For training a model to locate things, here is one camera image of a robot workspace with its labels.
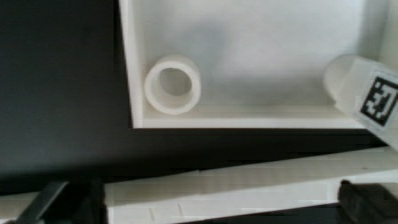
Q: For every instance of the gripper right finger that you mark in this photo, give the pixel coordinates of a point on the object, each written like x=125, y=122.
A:
x=368, y=203

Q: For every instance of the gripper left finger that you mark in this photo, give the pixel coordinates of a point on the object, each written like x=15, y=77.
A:
x=68, y=204

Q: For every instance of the white L-shaped obstacle fence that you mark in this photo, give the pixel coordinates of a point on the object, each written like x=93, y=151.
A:
x=254, y=188

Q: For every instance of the white square table top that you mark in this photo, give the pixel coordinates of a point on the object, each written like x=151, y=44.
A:
x=262, y=44

